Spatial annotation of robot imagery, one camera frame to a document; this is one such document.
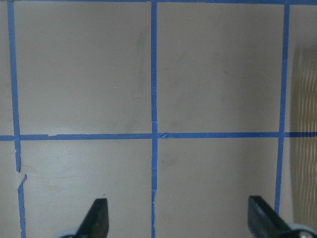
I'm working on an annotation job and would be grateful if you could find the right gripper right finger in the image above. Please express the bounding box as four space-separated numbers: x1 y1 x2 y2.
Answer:
248 196 296 238

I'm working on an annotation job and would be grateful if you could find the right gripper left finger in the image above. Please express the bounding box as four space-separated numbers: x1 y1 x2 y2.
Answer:
76 198 109 238

